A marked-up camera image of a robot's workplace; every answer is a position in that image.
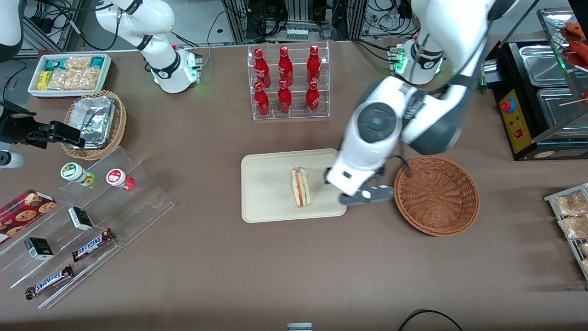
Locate white rectangular snack bin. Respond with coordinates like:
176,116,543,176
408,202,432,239
28,53,113,99

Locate triangular sandwich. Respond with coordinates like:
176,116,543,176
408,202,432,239
290,167,311,208

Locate black food warmer machine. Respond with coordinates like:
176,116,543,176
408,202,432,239
480,7,588,161

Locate black cable loop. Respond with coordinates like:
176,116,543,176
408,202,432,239
397,309,464,331

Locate large clear cracker bag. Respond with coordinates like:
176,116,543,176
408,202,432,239
47,68,101,91

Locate aluminium foil container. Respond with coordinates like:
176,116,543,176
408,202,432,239
69,96,117,149

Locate black base cable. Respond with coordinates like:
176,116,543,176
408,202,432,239
172,9,240,68

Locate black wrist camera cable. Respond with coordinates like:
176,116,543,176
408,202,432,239
390,155,413,179

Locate small black box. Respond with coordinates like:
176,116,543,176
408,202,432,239
68,206,94,231
24,237,54,261

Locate red label yogurt cup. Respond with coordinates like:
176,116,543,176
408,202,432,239
106,169,136,192

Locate light wicker basket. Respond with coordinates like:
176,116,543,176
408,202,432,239
61,90,127,161

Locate clear acrylic step display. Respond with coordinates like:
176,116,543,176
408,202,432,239
0,146,175,309

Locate aluminium frame rack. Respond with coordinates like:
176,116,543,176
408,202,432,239
220,0,368,45

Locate brown wicker basket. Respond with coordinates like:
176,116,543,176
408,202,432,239
393,155,480,237

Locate small clear cracker bag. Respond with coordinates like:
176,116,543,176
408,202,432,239
64,55,93,70

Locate beige plastic tray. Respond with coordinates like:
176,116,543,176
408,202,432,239
241,148,347,224

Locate snickers chocolate bar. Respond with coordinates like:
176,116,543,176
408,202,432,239
25,264,74,300
71,228,115,263

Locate clear acrylic bottle rack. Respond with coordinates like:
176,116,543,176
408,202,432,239
247,40,330,121

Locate tray of packaged crackers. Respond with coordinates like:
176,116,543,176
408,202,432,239
544,183,588,281

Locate red cola bottle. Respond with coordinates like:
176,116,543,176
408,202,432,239
277,80,293,114
305,80,321,115
306,44,322,86
278,46,294,87
254,82,271,117
254,47,272,89

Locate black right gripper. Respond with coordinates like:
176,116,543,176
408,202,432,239
0,103,86,149

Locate green label yogurt cup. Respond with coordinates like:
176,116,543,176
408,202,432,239
60,162,96,187

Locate red cookie box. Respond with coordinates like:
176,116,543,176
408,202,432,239
0,189,57,245

